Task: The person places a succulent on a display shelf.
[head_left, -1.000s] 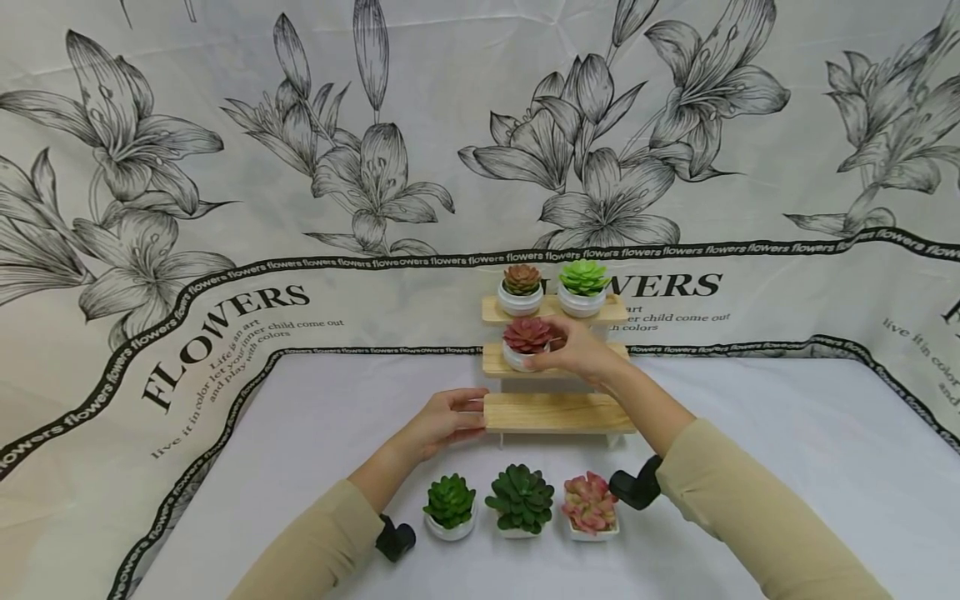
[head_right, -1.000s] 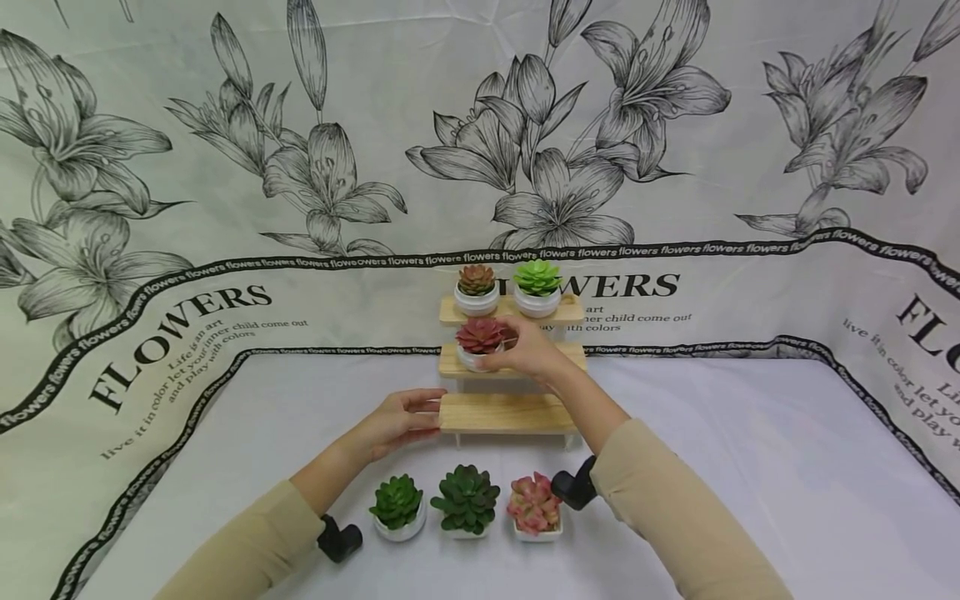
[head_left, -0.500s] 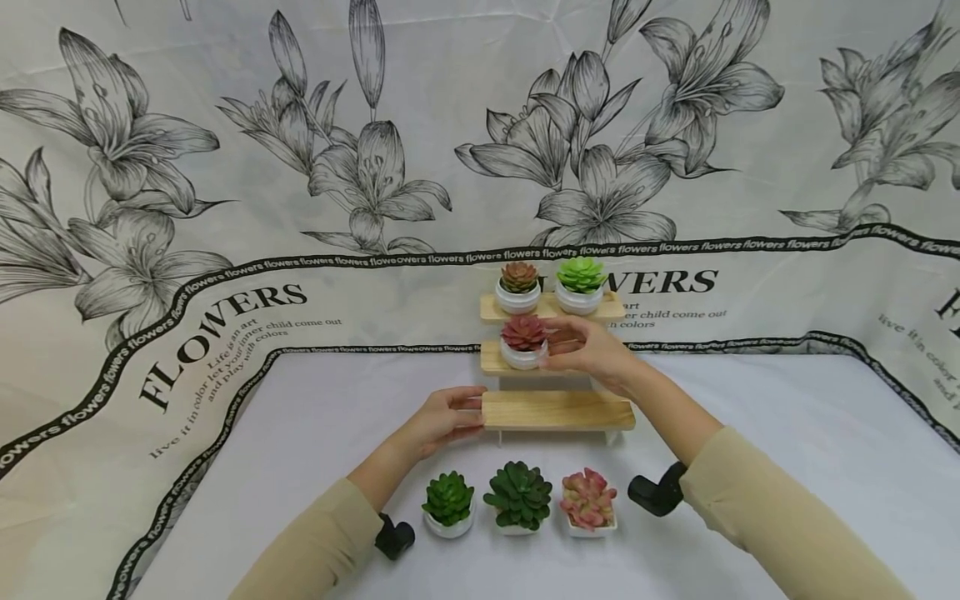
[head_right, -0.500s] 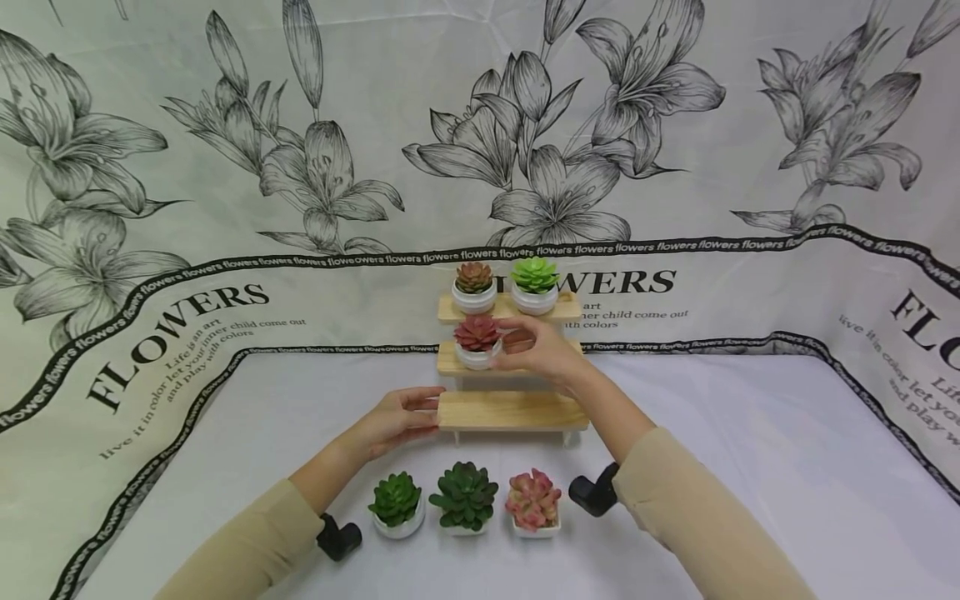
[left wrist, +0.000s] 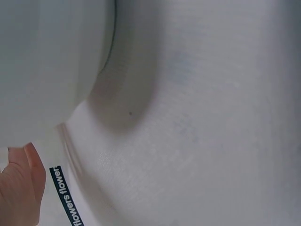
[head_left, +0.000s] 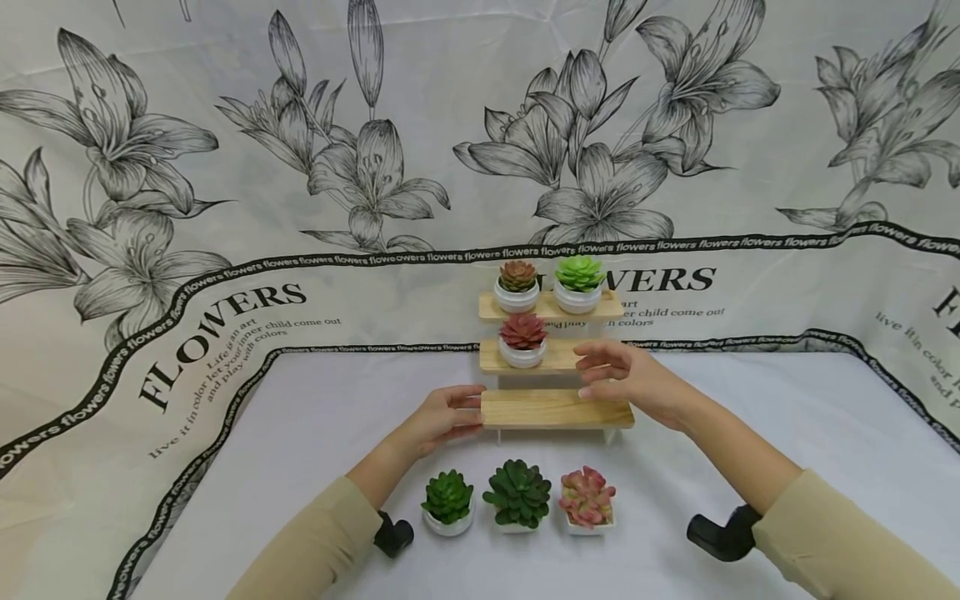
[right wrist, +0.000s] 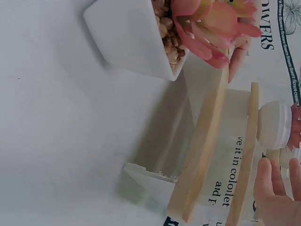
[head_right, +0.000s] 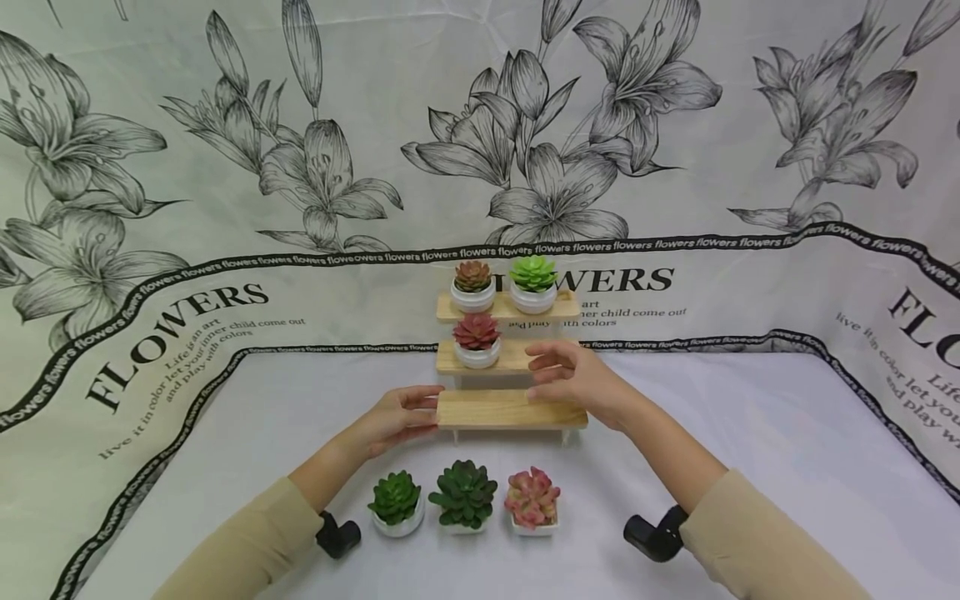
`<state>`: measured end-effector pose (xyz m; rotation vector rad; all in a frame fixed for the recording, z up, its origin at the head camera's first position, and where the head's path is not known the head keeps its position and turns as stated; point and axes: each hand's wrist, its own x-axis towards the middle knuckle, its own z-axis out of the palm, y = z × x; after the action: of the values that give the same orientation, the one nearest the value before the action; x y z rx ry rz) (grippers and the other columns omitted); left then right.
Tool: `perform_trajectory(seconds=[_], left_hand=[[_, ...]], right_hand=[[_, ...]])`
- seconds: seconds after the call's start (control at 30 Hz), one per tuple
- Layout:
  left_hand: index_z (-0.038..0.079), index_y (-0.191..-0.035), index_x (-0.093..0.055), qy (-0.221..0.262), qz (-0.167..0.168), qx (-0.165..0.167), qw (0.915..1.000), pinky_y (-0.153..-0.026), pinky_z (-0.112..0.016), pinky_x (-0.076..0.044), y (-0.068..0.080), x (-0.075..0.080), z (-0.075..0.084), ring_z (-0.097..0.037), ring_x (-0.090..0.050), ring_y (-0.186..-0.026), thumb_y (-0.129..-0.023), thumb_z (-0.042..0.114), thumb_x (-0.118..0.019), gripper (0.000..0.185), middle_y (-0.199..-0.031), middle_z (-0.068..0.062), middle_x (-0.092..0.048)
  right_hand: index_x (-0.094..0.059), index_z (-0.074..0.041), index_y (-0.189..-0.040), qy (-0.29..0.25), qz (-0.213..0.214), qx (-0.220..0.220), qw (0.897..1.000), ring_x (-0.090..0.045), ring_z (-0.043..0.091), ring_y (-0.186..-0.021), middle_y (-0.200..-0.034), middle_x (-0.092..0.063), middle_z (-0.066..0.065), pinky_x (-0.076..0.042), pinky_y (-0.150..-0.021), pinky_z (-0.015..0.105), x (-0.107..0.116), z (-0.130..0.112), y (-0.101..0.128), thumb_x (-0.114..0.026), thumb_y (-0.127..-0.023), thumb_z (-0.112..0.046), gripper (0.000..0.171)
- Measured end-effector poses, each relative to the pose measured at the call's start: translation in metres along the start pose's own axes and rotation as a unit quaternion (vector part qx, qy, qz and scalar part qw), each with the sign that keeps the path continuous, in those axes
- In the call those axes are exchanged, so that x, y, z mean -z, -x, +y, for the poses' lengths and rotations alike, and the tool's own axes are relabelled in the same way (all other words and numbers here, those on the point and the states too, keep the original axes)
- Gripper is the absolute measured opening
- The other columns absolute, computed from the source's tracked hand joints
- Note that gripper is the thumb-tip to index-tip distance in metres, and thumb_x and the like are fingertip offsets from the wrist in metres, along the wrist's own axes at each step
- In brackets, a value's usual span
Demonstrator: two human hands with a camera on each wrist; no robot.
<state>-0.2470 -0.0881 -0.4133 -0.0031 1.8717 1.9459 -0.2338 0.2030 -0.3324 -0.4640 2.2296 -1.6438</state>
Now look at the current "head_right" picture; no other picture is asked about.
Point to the bright green succulent in white pot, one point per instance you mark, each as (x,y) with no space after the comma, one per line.
(533,278)

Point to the three-tier wooden display shelf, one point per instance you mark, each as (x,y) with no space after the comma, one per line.
(502,408)

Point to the person's left forearm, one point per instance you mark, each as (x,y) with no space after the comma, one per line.
(262,533)

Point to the reddish-brown succulent in white pot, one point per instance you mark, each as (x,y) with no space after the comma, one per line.
(472,282)

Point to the person's right fingers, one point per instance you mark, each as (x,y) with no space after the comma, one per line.
(546,354)

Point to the red succulent in white pot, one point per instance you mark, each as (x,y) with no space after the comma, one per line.
(476,337)

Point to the person's left hand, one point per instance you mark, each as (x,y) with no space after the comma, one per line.
(397,421)

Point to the dark green succulent in white pot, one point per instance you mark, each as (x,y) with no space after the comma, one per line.
(463,495)

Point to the person's left fingers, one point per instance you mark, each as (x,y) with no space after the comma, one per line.
(420,421)

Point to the person's left thumb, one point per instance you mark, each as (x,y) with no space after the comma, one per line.
(421,392)

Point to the black wrist band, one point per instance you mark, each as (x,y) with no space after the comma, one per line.
(339,535)
(654,535)

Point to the small green succulent in white pot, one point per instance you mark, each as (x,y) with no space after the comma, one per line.
(394,500)

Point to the pink succulent in white pot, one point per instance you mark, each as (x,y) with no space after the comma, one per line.
(532,500)

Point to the person's right forearm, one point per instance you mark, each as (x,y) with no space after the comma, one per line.
(735,517)

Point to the person's right thumb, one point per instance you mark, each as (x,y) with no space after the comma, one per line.
(547,392)

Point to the person's right hand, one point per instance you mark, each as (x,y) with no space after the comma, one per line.
(589,387)

